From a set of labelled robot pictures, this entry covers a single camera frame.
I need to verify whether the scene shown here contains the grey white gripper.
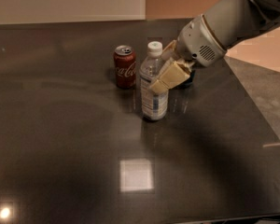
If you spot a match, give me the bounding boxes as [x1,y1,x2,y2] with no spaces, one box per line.
[149,15,227,94]

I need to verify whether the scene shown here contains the clear plastic water bottle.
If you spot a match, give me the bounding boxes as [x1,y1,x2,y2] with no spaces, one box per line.
[139,41,169,121]

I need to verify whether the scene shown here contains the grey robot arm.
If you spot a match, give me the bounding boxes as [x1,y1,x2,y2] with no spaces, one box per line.
[149,0,280,94]

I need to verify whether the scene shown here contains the blue silver energy drink can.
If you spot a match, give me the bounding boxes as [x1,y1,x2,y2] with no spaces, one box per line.
[176,70,196,89]

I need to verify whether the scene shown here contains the red coke can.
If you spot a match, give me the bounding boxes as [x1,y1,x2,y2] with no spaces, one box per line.
[113,45,136,89]

